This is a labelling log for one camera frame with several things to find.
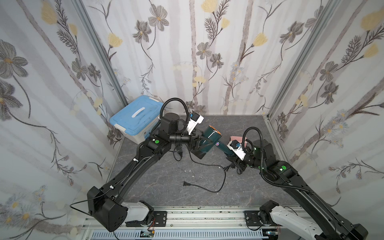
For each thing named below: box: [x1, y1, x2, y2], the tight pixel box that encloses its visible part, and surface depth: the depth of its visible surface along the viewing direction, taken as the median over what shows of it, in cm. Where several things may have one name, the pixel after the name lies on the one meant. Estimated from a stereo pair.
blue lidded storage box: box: [109, 95, 164, 145], surface depth 98 cm
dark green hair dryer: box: [200, 125, 235, 157], surface depth 62 cm
